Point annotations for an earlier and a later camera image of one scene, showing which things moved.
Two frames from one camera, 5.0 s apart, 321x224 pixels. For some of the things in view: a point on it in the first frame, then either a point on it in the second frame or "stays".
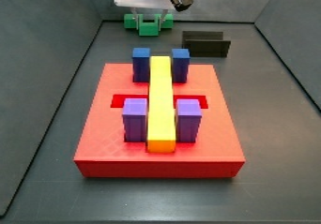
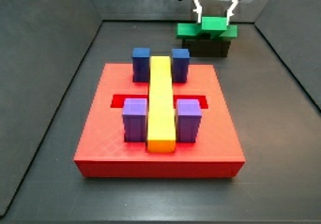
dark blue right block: x=181 y=58 stays
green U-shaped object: x=149 y=28 -> x=213 y=24
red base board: x=106 y=156 stays
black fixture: x=206 y=43 stays
